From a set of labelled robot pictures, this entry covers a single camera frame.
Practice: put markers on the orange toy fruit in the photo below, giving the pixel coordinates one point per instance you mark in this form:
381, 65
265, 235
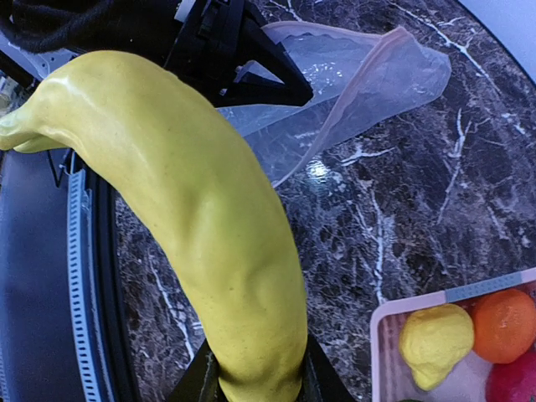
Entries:
504, 326

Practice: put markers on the yellow toy lemon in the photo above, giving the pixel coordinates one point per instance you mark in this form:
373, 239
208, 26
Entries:
433, 340

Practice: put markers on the white slotted cable duct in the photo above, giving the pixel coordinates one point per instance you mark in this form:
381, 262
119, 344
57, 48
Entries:
85, 326

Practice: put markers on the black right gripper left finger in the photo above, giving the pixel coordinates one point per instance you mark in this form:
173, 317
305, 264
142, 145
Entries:
200, 381

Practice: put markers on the clear zip top bag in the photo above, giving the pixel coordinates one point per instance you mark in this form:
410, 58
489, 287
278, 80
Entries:
358, 80

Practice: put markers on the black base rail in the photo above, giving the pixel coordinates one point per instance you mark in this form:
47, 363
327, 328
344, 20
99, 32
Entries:
109, 296

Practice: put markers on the yellow toy banana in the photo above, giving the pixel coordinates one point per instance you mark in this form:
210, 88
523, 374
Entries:
194, 182

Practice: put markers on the pink plastic basket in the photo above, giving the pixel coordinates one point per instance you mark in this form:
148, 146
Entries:
391, 377

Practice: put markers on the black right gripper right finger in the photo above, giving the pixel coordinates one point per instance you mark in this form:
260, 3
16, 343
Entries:
321, 382

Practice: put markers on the red toy apple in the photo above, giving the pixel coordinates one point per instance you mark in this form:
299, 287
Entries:
513, 381

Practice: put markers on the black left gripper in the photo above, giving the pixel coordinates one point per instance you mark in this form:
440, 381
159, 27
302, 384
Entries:
222, 52

